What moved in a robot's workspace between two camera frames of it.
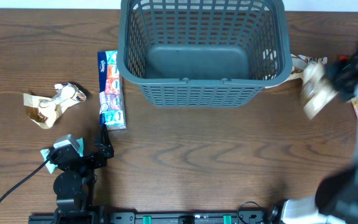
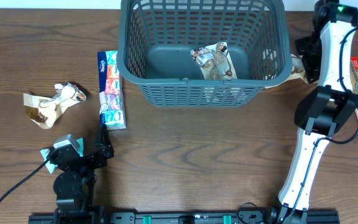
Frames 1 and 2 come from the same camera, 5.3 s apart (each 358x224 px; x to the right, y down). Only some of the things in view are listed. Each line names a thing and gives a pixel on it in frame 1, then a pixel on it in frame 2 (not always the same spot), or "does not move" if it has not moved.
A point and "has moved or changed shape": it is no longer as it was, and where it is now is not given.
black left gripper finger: [68, 156] does not move
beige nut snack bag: [317, 91] has moved or changed shape
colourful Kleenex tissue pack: [112, 101] does not move
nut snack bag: [308, 68] does not move
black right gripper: [339, 75] to [307, 50]
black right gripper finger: [104, 149] does not move
